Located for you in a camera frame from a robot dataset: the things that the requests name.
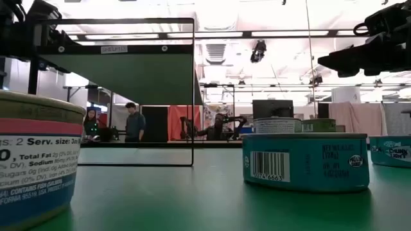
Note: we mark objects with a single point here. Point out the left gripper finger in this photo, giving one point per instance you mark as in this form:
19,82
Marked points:
57,40
51,65

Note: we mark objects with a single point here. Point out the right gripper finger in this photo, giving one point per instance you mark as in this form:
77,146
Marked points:
350,57
345,71

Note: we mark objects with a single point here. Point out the white label can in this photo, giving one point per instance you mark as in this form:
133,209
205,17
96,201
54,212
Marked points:
276,125

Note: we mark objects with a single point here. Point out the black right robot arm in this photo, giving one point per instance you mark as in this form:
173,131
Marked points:
388,19

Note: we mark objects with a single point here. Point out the black background robot arm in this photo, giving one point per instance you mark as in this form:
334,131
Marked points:
239,121

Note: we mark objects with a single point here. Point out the thin vertical pole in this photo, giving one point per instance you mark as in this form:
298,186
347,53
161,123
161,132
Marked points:
310,64

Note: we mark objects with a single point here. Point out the pink cloth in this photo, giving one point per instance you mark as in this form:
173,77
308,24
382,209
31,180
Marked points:
356,117

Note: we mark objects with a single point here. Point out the green label can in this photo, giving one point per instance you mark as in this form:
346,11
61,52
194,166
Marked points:
319,125

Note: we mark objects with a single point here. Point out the person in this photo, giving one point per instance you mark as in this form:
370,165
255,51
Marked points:
212,132
135,125
91,126

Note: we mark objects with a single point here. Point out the black monitor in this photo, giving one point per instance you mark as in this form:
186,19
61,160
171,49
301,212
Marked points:
273,109

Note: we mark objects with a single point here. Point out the white cloth panel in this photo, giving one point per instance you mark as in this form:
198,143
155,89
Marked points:
115,117

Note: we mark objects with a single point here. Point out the teal label tuna can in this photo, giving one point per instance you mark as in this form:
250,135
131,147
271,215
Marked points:
391,152
305,163

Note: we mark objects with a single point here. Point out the wooden board tray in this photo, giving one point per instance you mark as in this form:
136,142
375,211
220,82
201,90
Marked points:
144,77

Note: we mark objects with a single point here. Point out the gold lid can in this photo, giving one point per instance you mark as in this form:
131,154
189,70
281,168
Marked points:
38,160

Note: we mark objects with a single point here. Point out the black overhead gantry bar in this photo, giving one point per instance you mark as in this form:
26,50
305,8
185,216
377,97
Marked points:
247,34

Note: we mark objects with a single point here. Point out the black panel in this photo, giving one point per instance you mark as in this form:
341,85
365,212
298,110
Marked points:
154,123

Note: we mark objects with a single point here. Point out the orange cloth panel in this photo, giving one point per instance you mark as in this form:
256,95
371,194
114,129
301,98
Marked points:
176,125

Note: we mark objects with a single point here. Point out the green table mat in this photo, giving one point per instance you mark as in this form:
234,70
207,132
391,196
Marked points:
192,199

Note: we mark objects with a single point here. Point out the small black ceiling camera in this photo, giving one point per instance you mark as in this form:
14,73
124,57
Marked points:
316,79

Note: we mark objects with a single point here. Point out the black overhead camera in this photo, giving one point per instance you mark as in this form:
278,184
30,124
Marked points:
258,51

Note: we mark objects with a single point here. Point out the black aluminium table frame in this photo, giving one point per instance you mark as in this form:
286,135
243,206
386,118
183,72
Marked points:
160,144

